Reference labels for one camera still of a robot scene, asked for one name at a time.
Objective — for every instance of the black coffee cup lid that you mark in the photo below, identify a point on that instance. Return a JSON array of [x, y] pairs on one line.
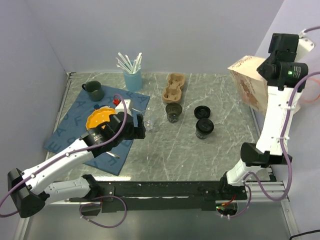
[[204, 125]]

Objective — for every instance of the clear plastic tumbler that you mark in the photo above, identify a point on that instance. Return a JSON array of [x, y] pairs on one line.
[[148, 119]]

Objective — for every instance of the stacked black cup lids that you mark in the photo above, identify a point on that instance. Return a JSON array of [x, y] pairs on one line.
[[202, 112]]

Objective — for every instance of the brown cardboard cup carrier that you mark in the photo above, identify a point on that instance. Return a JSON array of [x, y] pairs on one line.
[[172, 93]]

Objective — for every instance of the blue lettered placemat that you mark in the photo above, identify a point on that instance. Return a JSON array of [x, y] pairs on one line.
[[85, 113]]

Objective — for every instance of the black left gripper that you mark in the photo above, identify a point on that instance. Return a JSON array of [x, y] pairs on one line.
[[137, 132]]

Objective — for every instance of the blue straw holder cup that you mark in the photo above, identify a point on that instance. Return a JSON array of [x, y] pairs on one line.
[[133, 82]]

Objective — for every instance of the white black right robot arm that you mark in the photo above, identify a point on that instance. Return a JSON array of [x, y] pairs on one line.
[[272, 85]]

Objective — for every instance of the white wrapped straw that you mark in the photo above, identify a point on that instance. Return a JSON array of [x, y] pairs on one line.
[[126, 63], [137, 63], [124, 67]]

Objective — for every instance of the silver fork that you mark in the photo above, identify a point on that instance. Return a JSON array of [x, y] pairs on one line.
[[113, 155]]

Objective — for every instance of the orange dotted scalloped plate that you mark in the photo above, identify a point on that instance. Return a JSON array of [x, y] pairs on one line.
[[99, 116]]

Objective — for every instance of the dark translucent coffee cup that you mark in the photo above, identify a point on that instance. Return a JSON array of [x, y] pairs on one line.
[[173, 111]]

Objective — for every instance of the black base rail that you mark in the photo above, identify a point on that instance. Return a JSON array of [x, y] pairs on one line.
[[173, 195]]

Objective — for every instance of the dark green mug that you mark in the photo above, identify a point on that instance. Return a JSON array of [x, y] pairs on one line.
[[94, 90]]

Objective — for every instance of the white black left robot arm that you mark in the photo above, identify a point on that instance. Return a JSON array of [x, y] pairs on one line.
[[34, 188]]

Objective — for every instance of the brown paper takeout bag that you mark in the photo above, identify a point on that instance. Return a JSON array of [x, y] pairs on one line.
[[251, 86]]

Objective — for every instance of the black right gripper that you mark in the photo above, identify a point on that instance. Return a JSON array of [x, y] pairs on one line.
[[259, 69]]

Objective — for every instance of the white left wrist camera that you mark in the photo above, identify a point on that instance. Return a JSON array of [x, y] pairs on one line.
[[120, 106]]

